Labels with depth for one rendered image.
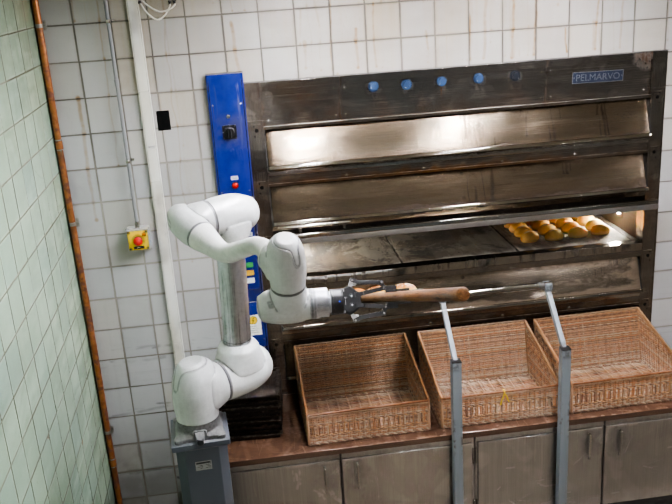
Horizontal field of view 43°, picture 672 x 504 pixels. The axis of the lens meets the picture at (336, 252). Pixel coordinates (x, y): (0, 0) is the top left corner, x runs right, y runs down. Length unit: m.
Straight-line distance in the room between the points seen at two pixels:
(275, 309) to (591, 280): 2.28
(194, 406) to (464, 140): 1.76
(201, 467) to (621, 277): 2.33
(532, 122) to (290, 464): 1.89
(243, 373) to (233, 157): 1.10
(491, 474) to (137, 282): 1.83
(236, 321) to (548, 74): 1.89
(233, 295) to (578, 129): 1.91
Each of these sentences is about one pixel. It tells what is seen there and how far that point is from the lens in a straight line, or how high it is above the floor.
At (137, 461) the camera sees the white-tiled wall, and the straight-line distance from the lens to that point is 4.40.
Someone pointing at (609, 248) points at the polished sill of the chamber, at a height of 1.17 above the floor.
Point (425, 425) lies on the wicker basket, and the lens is 3.84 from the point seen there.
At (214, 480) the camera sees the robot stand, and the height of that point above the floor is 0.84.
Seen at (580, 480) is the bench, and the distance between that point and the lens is 4.17.
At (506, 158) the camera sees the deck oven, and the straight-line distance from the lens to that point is 4.02.
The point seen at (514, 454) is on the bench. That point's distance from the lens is 3.97.
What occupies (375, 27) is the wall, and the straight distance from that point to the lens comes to 3.79.
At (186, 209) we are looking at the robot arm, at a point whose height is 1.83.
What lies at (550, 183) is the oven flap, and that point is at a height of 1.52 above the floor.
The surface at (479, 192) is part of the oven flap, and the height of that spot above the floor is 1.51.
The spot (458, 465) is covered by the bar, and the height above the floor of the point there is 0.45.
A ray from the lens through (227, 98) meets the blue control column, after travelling 3.73.
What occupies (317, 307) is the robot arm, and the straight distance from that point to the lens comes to 2.43.
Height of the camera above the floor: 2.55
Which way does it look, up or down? 19 degrees down
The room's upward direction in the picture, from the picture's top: 4 degrees counter-clockwise
